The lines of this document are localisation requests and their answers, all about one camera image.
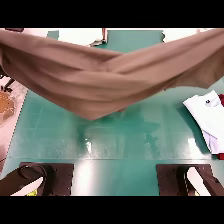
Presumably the brown garment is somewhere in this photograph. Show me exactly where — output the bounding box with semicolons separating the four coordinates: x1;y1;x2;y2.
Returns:
0;28;224;121

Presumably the white T-shirt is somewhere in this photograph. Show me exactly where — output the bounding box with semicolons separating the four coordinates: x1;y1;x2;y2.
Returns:
182;89;224;155

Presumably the red garment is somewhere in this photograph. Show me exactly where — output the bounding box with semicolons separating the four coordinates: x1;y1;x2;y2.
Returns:
215;93;224;161

